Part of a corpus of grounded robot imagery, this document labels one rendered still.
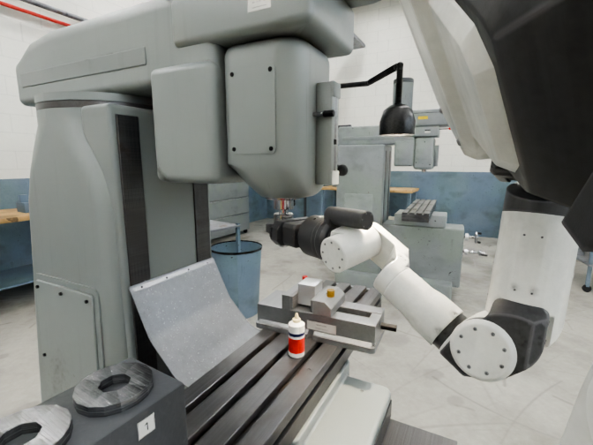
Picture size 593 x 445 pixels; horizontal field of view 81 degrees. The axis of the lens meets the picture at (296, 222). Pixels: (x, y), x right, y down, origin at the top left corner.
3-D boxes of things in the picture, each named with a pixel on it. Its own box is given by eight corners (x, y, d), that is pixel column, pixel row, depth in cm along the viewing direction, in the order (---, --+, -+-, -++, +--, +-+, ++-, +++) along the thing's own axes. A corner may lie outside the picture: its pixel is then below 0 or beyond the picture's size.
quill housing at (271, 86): (335, 193, 86) (338, 56, 80) (297, 202, 68) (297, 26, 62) (270, 191, 94) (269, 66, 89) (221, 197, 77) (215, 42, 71)
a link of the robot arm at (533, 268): (555, 378, 49) (583, 223, 49) (548, 409, 39) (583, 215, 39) (468, 348, 57) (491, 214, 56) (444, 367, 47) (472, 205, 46)
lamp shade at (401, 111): (422, 133, 69) (424, 101, 67) (387, 133, 67) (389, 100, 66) (404, 136, 76) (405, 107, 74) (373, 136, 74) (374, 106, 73)
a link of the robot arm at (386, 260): (359, 239, 71) (409, 283, 64) (327, 252, 66) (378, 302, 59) (369, 214, 67) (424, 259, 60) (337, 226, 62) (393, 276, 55)
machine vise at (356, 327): (385, 328, 99) (386, 292, 97) (373, 355, 86) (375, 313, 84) (278, 307, 114) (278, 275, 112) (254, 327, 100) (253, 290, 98)
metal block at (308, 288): (322, 298, 101) (322, 279, 100) (314, 306, 96) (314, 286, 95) (305, 296, 103) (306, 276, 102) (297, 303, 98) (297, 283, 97)
